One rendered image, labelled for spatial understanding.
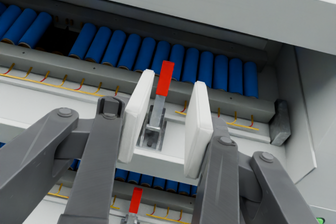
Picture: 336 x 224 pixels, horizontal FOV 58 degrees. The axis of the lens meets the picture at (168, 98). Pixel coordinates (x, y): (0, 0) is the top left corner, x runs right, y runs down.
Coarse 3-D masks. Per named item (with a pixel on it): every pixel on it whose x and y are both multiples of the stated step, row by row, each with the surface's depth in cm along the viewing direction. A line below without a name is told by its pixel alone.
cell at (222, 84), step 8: (216, 56) 42; (224, 56) 41; (216, 64) 40; (224, 64) 40; (216, 72) 39; (224, 72) 39; (216, 80) 38; (224, 80) 38; (216, 88) 37; (224, 88) 37
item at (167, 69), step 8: (168, 64) 30; (160, 72) 30; (168, 72) 30; (160, 80) 30; (168, 80) 30; (160, 88) 31; (168, 88) 31; (160, 96) 31; (160, 104) 31; (152, 112) 32; (160, 112) 31; (152, 120) 32
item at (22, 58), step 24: (0, 48) 35; (24, 48) 35; (48, 72) 35; (72, 72) 35; (96, 72) 35; (120, 72) 35; (168, 96) 36; (216, 96) 36; (240, 96) 36; (264, 120) 37
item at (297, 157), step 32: (64, 0) 42; (96, 0) 41; (224, 32) 42; (288, 64) 40; (0, 96) 33; (32, 96) 34; (96, 96) 36; (128, 96) 36; (288, 96) 38; (0, 128) 32; (288, 128) 34; (160, 160) 32; (288, 160) 34
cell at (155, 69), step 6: (162, 42) 41; (156, 48) 40; (162, 48) 40; (168, 48) 41; (156, 54) 39; (162, 54) 39; (156, 60) 38; (162, 60) 39; (156, 66) 38; (156, 72) 37
